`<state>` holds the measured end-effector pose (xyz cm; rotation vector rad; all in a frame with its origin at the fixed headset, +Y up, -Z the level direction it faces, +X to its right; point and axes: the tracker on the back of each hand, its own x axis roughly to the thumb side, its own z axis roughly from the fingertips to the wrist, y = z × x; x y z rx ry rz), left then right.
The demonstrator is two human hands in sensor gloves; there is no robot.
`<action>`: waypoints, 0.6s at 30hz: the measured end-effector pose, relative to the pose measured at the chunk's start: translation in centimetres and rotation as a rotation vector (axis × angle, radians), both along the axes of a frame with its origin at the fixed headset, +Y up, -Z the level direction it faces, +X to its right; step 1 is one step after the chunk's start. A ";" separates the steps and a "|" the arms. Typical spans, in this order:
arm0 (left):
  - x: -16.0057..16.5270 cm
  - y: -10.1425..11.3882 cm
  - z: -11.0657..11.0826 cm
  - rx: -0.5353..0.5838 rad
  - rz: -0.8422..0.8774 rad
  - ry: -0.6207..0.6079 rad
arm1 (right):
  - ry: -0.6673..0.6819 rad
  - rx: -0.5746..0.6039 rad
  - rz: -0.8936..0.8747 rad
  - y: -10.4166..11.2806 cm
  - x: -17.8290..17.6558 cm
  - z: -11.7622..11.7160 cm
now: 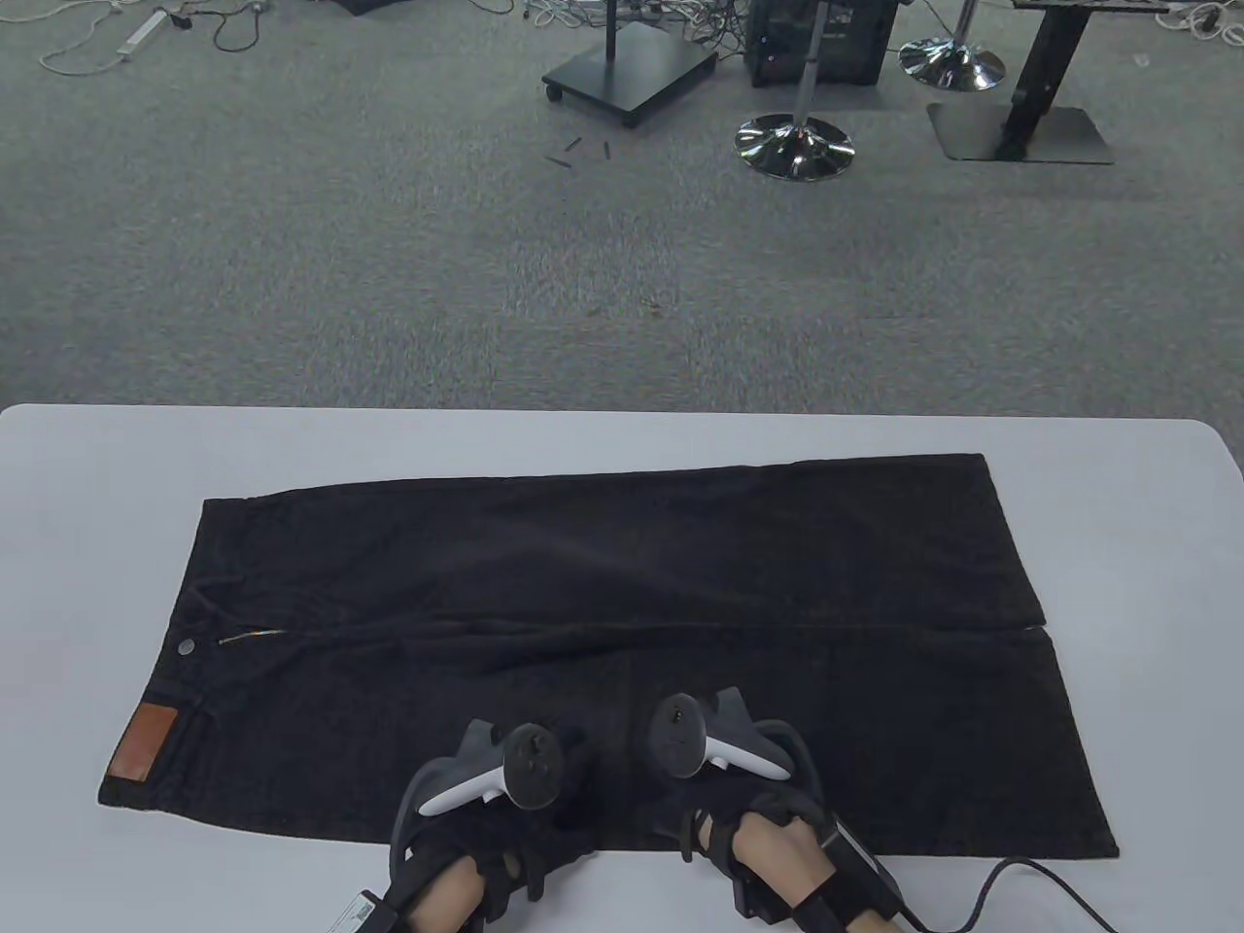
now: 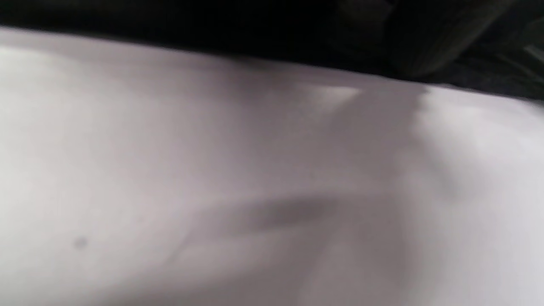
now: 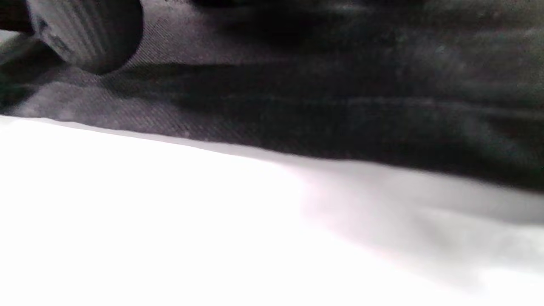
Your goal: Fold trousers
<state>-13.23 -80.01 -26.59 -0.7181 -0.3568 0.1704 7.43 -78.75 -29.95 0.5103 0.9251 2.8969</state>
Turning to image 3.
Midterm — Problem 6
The person's right hand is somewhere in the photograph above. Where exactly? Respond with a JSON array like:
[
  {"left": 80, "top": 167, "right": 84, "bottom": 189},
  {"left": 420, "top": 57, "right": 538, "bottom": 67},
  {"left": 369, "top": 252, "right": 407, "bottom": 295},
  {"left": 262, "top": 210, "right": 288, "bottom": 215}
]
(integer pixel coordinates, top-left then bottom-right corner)
[{"left": 0, "top": 0, "right": 544, "bottom": 193}]

